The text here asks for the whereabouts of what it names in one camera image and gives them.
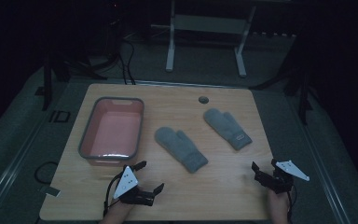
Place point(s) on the black tripod stand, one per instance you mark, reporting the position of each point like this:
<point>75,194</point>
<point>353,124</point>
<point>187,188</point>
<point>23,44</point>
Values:
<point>47,84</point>
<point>303,102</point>

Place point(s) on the person's right hand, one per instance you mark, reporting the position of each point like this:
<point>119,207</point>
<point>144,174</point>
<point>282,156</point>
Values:
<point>278,206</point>

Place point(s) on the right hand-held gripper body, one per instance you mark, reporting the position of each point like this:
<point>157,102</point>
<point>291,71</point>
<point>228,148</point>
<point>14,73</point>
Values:
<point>280,179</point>

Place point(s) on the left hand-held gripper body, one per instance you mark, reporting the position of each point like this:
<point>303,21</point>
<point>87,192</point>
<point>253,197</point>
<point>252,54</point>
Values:
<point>126,183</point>

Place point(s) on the plain grey mitten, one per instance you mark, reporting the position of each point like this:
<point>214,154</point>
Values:
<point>180,147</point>

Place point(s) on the pink basin with grey rim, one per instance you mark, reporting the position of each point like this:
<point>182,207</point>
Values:
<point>113,130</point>

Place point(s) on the grey mitten with cuff label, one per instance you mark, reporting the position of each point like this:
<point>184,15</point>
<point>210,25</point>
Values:
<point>227,127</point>

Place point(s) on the person's left hand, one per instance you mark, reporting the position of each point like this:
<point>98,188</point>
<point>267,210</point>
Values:
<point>118,212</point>

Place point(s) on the black rectangular floor frame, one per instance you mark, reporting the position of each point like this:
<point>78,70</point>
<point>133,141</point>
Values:
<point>51,116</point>

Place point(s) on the white metal stand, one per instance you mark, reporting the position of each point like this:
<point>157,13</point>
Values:
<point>209,24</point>

